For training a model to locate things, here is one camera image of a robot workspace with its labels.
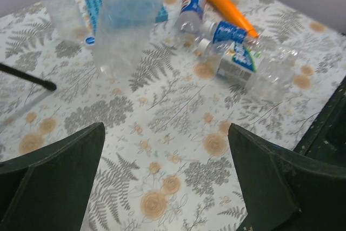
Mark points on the blue label water bottle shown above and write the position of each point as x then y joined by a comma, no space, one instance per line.
224,32

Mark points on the green label drink bottle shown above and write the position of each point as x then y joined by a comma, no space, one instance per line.
228,59

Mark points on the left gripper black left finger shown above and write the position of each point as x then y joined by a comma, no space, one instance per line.
49,188

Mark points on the large crumpled clear bottle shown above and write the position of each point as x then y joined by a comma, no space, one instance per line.
274,75

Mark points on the clear bottle green logo cap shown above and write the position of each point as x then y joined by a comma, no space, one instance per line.
122,31

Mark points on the clear bottle pocari cap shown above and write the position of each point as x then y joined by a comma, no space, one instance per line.
67,19

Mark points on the blue label pepsi bottle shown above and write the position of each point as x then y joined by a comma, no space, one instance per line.
190,17

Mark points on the black music stand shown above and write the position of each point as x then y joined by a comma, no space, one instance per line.
48,85

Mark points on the blue studded building plate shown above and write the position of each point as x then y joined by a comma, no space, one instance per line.
125,13

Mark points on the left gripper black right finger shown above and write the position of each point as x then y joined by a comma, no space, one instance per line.
284,190

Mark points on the blue pocari bottle cap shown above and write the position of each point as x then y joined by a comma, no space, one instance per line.
89,41

